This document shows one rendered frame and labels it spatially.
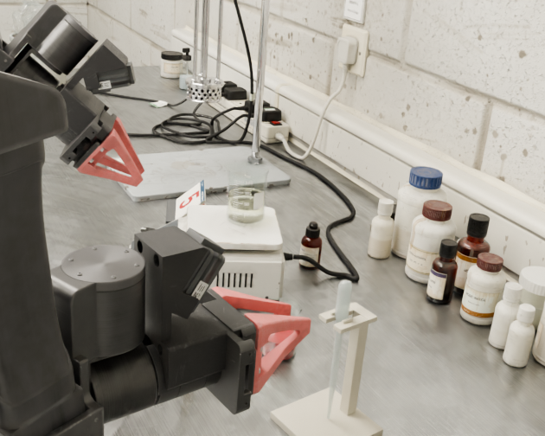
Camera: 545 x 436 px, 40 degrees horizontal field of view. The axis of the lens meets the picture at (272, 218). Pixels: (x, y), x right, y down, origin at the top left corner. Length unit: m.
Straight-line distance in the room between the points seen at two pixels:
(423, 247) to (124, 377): 0.58
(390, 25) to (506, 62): 0.29
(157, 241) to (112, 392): 0.11
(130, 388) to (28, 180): 0.19
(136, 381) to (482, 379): 0.45
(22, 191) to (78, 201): 0.82
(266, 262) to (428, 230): 0.24
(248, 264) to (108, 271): 0.42
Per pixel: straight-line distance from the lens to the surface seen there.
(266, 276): 0.92
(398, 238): 1.11
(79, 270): 0.51
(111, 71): 0.94
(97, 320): 0.51
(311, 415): 0.76
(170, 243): 0.53
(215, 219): 0.97
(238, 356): 0.56
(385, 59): 1.38
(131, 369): 0.55
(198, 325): 0.57
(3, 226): 0.42
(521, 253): 1.08
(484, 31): 1.17
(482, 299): 0.96
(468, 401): 0.84
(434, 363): 0.89
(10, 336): 0.46
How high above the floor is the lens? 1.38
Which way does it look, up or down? 24 degrees down
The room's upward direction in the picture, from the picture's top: 5 degrees clockwise
